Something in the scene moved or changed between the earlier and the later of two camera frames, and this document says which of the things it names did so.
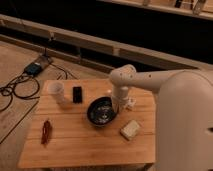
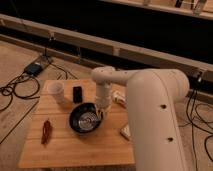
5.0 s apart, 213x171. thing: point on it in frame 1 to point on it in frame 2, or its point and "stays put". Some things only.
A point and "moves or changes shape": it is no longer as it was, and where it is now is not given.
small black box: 77,93 stays put
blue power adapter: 33,68 stays put
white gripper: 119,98 to 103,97
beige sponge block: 129,130 stays put
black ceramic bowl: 101,112 moves or changes shape
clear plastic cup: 57,91 stays put
